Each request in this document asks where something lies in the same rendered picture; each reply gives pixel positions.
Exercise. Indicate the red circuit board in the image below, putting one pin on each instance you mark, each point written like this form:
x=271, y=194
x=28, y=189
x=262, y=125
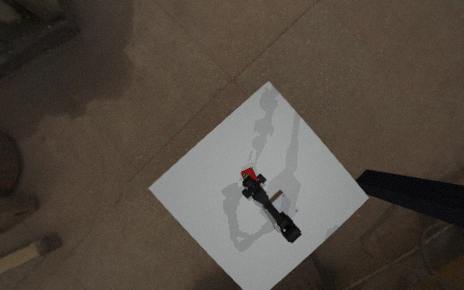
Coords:
x=249, y=172

